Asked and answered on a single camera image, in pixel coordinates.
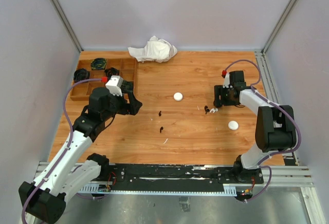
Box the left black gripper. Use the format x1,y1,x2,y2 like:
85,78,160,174
102,88,142,121

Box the white earbud charging case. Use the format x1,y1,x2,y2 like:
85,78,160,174
228,121,239,130

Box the white round case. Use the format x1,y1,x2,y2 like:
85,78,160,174
173,92,183,101

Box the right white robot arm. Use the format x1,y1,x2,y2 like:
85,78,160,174
213,70,301,183

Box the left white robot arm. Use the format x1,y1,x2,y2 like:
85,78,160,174
19,87,142,223

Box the white earbud right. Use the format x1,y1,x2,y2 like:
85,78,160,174
210,108,218,113

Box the dark coiled band lower right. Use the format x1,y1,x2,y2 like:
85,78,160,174
121,80,134,93

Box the dark coiled band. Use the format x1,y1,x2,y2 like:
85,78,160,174
74,68,90,83
104,67,120,78
90,58,107,70
121,80,134,93

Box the wooden compartment tray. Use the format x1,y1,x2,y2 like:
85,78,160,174
69,58,139,102

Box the dark coiled band middle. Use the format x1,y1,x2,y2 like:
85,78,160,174
104,67,120,78

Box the dark coiled band top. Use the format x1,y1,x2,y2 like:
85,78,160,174
90,58,107,70

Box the crumpled white cloth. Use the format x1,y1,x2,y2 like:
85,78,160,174
128,36,178,63

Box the dark coiled band left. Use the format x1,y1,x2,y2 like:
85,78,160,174
74,68,90,83

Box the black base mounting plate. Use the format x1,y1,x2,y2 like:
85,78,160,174
90,163,252,194

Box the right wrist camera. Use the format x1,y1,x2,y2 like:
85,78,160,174
223,73,230,88

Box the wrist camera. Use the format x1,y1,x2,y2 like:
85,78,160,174
223,73,230,88
105,76,123,97

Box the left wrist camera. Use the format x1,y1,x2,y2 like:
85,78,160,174
105,76,123,97

